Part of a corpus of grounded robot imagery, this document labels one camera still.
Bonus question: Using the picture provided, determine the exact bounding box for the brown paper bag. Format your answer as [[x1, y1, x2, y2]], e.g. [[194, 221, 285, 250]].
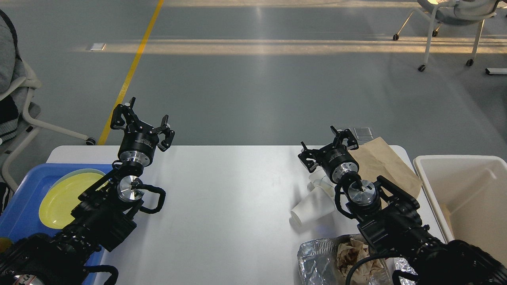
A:
[[349, 137, 422, 198]]

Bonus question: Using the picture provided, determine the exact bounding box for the small clear plastic lid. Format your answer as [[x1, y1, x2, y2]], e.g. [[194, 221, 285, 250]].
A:
[[354, 127, 374, 141]]

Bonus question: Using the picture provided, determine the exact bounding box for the white office chair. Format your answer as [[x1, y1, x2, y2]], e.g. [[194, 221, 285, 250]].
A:
[[0, 11, 96, 211], [393, 0, 500, 72]]

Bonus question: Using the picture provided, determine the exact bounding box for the white paper cup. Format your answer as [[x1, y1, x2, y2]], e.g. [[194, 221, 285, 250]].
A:
[[290, 186, 336, 226]]

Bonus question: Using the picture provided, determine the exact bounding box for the white office chair left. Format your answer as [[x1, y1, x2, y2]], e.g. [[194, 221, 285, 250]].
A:
[[0, 11, 96, 211]]

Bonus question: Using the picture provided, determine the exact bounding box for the blue plastic tray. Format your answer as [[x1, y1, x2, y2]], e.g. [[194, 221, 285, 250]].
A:
[[1, 163, 119, 285]]

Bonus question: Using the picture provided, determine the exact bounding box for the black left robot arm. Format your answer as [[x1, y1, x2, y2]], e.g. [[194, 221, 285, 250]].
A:
[[1, 97, 175, 285]]

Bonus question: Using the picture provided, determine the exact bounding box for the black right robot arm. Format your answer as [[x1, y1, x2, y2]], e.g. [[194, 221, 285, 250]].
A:
[[298, 126, 507, 285]]

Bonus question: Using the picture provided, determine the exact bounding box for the aluminium foil sheet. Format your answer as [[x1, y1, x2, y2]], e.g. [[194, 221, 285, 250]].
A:
[[297, 234, 416, 285]]

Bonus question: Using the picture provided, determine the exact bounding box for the white office chair right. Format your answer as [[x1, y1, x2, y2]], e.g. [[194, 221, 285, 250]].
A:
[[393, 0, 500, 72]]

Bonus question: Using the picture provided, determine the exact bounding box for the clear plastic cup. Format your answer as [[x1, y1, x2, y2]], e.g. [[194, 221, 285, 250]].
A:
[[309, 166, 335, 198]]

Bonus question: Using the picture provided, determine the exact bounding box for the white floor socket plate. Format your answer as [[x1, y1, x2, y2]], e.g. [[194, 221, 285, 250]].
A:
[[88, 43, 106, 51]]

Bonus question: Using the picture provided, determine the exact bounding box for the white bar on floor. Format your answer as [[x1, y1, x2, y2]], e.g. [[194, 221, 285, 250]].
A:
[[485, 67, 507, 76]]

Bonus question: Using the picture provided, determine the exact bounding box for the dark teal mug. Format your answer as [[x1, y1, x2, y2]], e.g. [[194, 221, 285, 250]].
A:
[[0, 237, 14, 254]]

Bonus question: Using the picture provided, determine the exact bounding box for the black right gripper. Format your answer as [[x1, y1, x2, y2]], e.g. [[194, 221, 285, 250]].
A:
[[297, 126, 360, 183]]

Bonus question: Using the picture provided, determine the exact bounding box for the yellow plate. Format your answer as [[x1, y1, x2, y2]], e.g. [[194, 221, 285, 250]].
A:
[[38, 174, 91, 230]]

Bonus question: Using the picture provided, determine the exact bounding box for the pale green plate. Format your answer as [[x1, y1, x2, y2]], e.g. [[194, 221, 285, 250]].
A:
[[50, 168, 105, 189]]

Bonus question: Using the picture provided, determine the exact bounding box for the crumpled brown paper napkin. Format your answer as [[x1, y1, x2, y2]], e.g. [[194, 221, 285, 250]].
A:
[[336, 238, 385, 285]]

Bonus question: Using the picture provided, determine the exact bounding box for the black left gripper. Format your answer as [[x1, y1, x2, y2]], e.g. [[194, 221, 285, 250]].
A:
[[110, 97, 175, 167]]

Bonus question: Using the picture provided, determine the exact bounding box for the white plastic bin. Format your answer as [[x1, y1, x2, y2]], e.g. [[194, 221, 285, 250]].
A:
[[414, 155, 507, 264]]

